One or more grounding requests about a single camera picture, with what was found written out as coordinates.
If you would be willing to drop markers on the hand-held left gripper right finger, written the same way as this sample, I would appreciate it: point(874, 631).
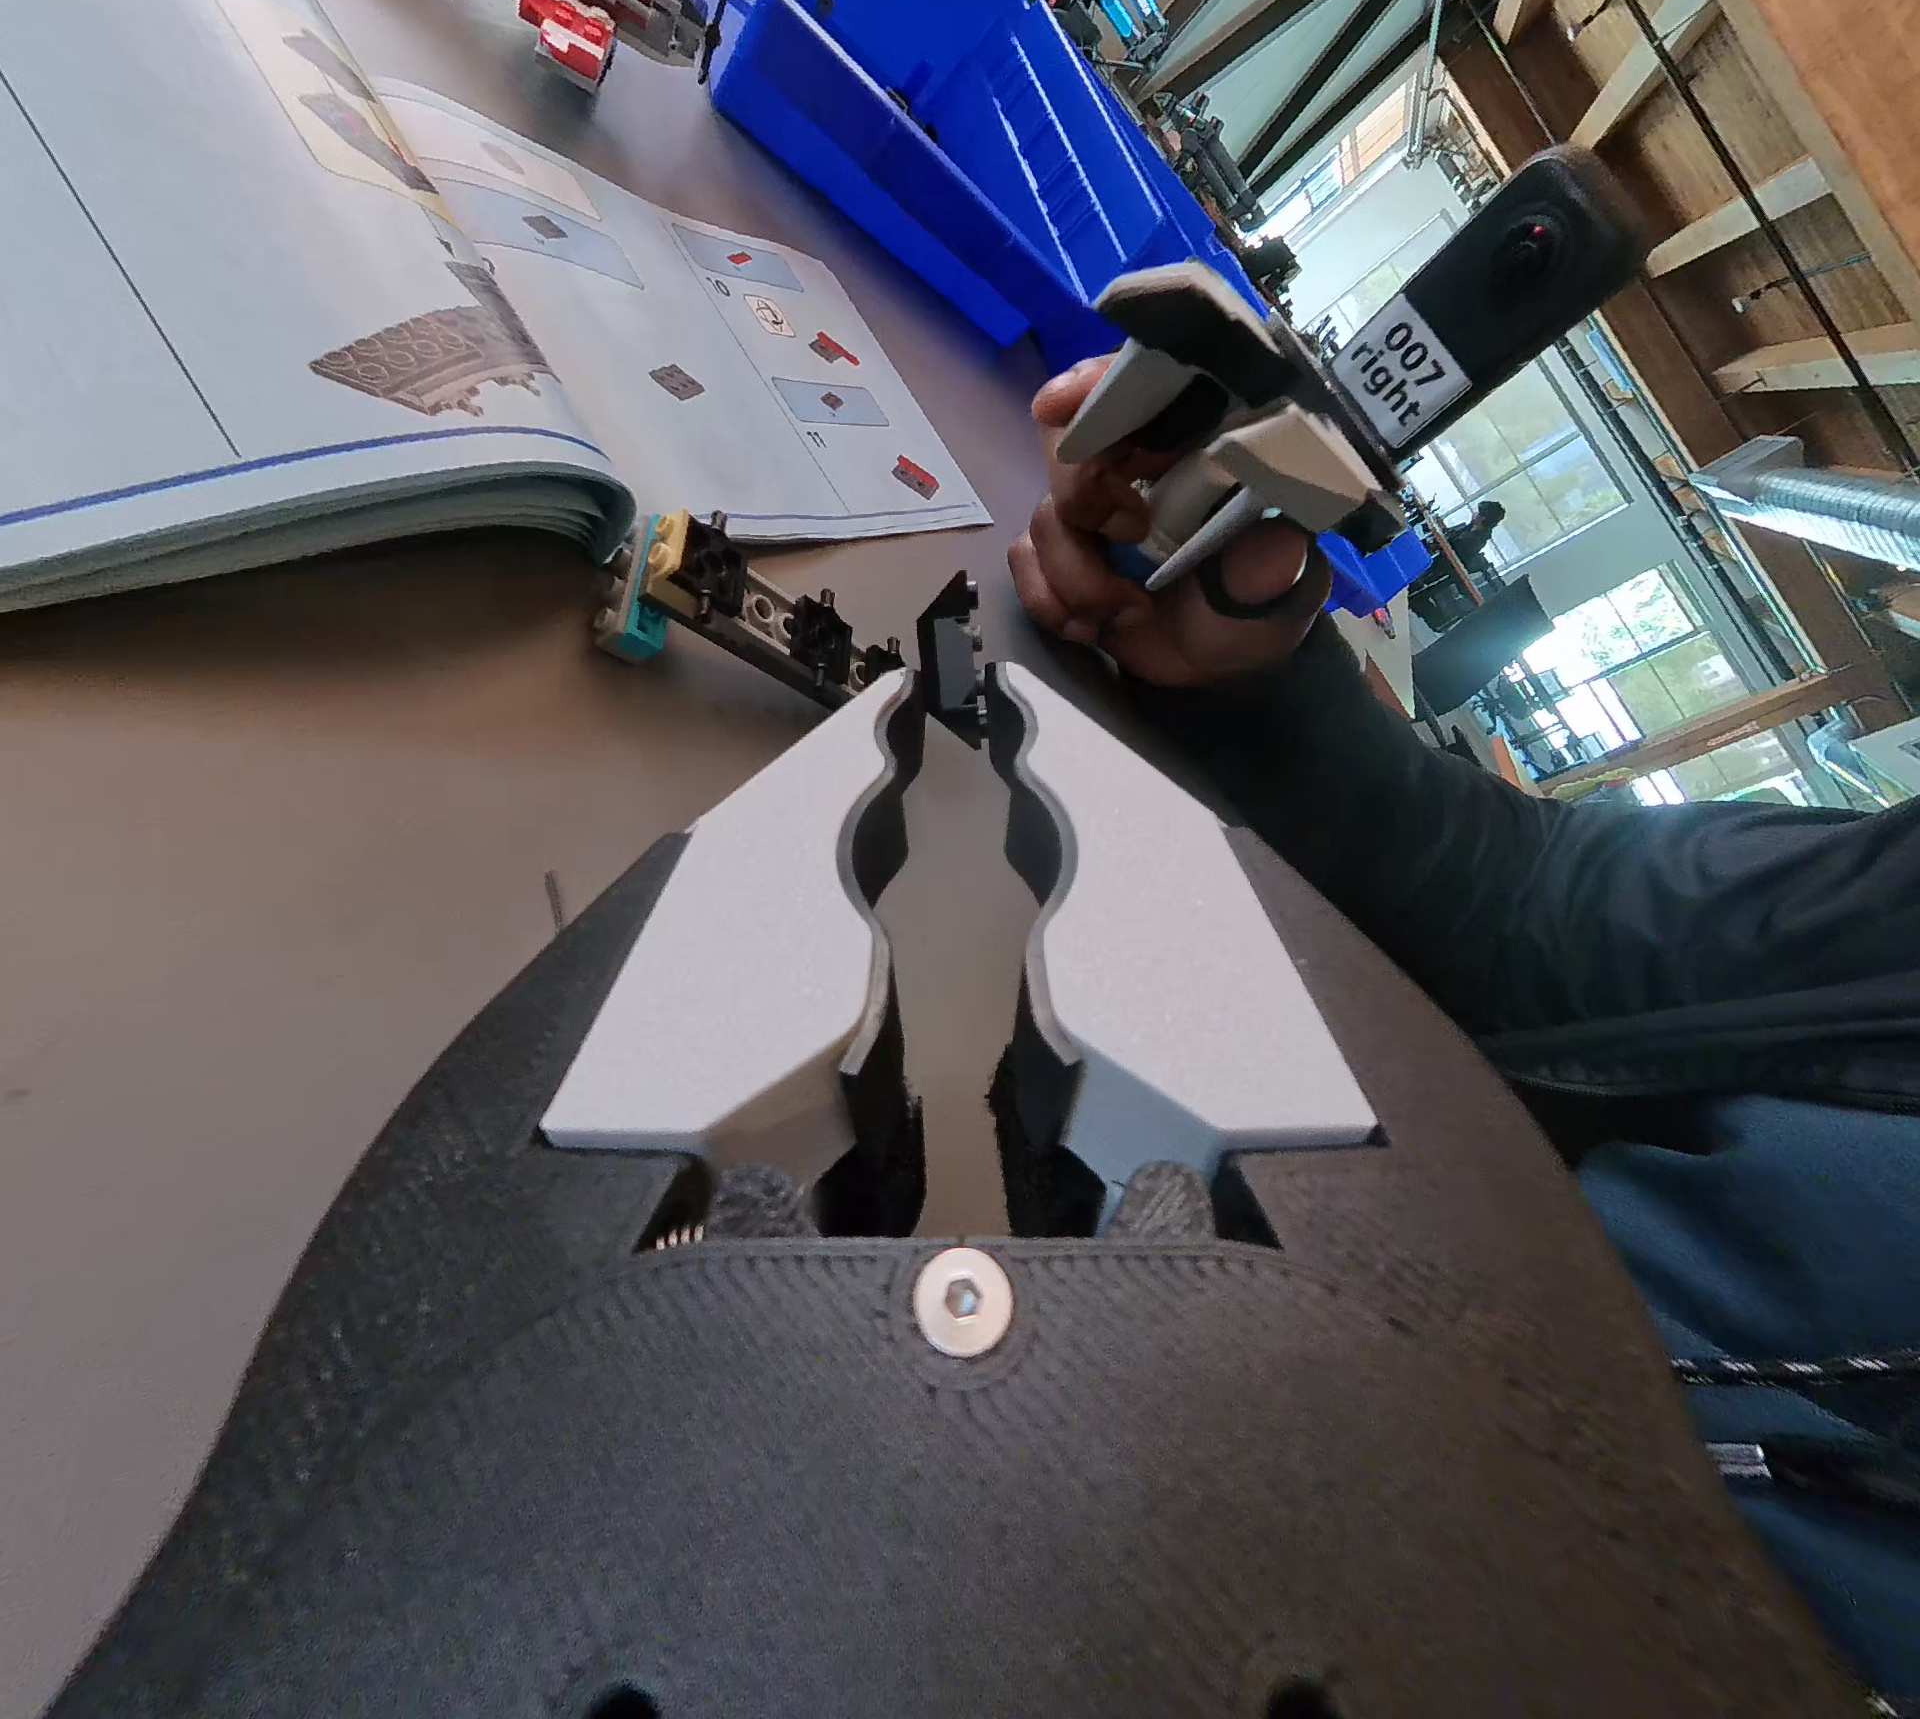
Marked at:
point(1184, 984)

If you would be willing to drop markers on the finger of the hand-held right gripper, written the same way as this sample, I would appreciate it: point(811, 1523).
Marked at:
point(1180, 286)
point(1117, 405)

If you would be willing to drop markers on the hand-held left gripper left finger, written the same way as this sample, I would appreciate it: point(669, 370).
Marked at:
point(722, 984)

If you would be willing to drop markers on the small black brick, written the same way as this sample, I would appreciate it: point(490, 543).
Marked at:
point(946, 669)

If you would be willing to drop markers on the long grey black brick assembly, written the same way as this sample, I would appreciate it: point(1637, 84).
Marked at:
point(751, 618)

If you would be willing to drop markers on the person's right forearm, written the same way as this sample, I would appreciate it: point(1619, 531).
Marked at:
point(1576, 893)

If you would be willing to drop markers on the person's right hand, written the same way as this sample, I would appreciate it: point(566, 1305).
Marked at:
point(1184, 646)

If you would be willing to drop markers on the black monitor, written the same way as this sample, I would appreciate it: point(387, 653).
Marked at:
point(1478, 646)

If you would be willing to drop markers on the small black lever piece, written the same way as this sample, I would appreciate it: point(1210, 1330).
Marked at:
point(709, 39)

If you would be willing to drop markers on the person's black jacket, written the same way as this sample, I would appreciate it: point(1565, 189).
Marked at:
point(1726, 1076)

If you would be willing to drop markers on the person's blue hoodie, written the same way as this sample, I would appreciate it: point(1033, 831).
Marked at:
point(1770, 1239)

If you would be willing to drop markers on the small red white brick piece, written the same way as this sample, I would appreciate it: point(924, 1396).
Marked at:
point(561, 23)

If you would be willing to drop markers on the open instruction booklet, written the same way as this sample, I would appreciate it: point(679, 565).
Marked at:
point(300, 250)

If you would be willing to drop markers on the silver metal air duct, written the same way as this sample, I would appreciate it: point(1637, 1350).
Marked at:
point(1831, 511)

